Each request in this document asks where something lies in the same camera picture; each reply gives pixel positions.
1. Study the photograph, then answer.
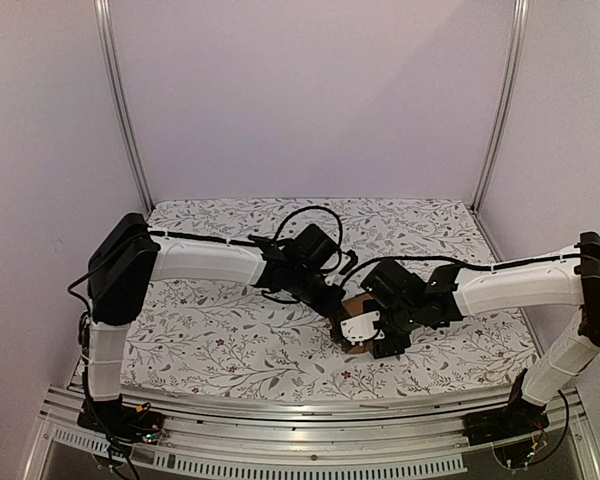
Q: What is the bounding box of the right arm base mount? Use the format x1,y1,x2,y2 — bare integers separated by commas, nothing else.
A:
462,384,549,446

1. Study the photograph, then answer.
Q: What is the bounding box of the left aluminium frame post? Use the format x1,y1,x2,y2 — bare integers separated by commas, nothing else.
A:
94,0,155,213

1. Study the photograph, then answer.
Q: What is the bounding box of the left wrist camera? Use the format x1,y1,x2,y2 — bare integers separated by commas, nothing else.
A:
330,250,359,284

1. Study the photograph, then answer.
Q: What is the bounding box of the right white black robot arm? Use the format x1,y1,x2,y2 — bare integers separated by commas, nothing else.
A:
343,232,600,436

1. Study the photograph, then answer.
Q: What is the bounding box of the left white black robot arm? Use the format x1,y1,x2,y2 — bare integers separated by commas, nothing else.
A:
67,213,345,434

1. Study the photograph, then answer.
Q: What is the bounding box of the floral patterned table mat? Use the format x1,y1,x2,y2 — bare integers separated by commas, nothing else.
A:
77,197,550,401

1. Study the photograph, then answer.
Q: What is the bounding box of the aluminium frame post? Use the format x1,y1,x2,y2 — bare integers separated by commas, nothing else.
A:
94,0,155,213
470,0,530,216

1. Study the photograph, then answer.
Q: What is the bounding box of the brown cardboard box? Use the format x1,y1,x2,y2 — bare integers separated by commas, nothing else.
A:
329,293,385,355

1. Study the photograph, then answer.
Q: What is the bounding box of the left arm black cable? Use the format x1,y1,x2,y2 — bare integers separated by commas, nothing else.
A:
272,205,346,261

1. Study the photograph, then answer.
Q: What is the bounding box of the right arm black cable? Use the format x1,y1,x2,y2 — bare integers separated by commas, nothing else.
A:
337,254,586,321

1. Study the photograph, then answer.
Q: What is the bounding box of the right aluminium frame post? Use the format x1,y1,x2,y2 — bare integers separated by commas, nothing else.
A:
470,0,530,216

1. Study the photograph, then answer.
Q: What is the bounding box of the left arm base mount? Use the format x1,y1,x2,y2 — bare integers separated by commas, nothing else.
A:
77,392,165,443

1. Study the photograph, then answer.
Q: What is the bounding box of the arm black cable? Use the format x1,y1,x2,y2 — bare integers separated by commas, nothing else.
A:
337,254,586,321
272,205,346,261

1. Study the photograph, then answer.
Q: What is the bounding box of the aluminium front rail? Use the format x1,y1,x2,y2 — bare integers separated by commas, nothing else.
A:
22,384,600,480

